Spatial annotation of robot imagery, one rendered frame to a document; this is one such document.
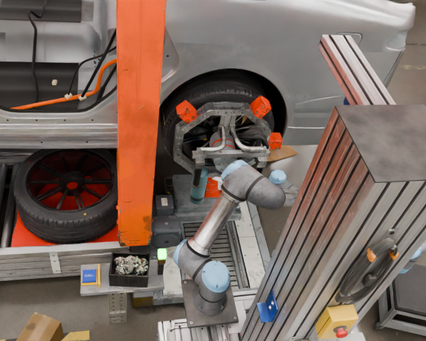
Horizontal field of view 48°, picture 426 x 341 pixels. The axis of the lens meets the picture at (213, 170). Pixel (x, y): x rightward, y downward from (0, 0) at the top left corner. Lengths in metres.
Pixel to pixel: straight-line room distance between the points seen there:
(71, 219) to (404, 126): 2.00
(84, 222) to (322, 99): 1.52
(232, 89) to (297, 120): 0.49
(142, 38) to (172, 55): 0.72
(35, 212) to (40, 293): 0.56
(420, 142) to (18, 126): 2.07
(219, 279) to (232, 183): 0.39
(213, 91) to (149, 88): 0.77
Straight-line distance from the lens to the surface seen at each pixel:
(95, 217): 2.77
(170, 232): 2.84
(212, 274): 1.95
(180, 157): 2.74
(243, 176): 1.84
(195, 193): 2.79
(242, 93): 2.59
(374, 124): 1.18
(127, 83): 1.82
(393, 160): 1.11
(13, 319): 3.08
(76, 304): 3.06
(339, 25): 2.53
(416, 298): 3.13
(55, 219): 2.78
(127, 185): 2.22
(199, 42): 2.37
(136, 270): 2.49
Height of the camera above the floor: 2.71
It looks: 46 degrees down
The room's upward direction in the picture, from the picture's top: 11 degrees clockwise
